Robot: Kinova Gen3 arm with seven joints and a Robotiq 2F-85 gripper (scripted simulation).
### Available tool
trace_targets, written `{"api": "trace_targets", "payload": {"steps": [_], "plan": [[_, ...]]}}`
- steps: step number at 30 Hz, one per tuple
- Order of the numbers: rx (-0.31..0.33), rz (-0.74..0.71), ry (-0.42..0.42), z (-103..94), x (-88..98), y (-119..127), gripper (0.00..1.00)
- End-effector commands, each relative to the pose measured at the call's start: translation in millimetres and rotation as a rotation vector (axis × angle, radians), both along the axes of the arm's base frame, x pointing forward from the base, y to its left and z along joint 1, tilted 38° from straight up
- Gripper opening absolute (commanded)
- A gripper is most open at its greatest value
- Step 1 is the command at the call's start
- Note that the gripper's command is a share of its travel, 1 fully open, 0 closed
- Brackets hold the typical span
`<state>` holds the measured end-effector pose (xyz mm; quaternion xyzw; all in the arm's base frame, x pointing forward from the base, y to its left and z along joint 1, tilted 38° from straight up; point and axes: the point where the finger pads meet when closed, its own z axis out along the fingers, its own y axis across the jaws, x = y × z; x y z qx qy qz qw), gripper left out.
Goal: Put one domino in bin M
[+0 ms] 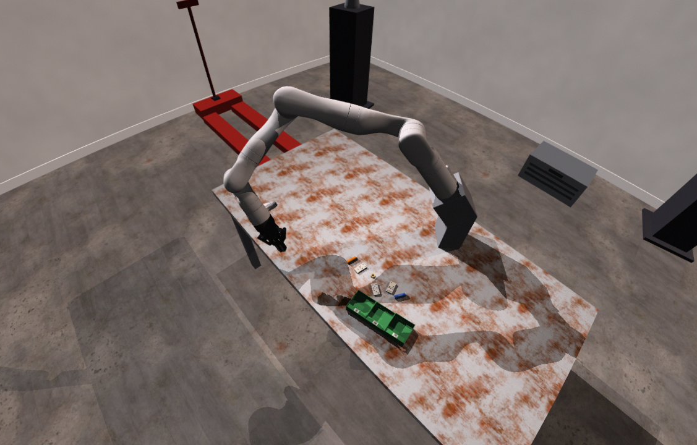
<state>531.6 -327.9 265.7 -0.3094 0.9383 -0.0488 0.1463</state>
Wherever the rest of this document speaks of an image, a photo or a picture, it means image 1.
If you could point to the green rack of three bins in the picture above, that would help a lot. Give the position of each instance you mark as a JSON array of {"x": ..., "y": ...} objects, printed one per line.
[{"x": 379, "y": 317}]

